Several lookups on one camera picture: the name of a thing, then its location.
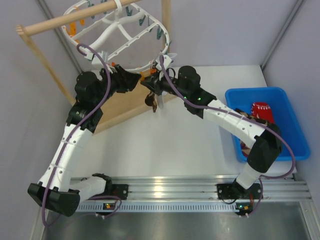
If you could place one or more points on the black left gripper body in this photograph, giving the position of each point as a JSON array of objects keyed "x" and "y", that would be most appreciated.
[{"x": 119, "y": 85}]

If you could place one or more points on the beige maroon purple sock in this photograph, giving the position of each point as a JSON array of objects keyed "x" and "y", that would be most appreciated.
[{"x": 244, "y": 149}]

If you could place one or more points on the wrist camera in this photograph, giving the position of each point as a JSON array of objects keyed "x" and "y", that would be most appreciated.
[
  {"x": 95, "y": 61},
  {"x": 168, "y": 60}
]

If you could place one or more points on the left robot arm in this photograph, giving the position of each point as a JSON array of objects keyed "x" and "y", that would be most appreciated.
[{"x": 54, "y": 190}]

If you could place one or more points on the white sock black stripes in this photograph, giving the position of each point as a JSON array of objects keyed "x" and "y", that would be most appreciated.
[{"x": 160, "y": 101}]

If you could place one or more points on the brown argyle sock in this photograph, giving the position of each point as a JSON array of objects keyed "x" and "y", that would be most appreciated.
[
  {"x": 150, "y": 100},
  {"x": 251, "y": 117}
]

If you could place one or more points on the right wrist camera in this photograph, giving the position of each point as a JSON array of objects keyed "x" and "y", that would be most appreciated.
[{"x": 168, "y": 60}]

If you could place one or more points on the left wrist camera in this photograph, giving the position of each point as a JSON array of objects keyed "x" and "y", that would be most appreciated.
[{"x": 95, "y": 61}]

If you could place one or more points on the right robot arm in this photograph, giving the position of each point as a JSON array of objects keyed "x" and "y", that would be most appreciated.
[{"x": 263, "y": 140}]

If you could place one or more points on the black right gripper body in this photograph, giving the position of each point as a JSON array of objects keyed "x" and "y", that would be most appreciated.
[{"x": 162, "y": 85}]

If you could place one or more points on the blue plastic bin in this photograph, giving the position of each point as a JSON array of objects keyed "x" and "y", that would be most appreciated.
[{"x": 282, "y": 112}]

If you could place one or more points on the aluminium mounting rail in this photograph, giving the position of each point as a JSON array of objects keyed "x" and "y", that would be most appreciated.
[{"x": 190, "y": 194}]

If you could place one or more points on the red white patterned sock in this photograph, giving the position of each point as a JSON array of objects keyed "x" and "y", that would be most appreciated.
[{"x": 262, "y": 110}]

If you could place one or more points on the teal clothes peg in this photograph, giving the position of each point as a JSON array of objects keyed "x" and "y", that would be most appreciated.
[{"x": 159, "y": 32}]

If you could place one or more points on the orange clothes peg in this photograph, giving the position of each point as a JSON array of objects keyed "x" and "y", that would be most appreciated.
[
  {"x": 72, "y": 29},
  {"x": 142, "y": 76}
]

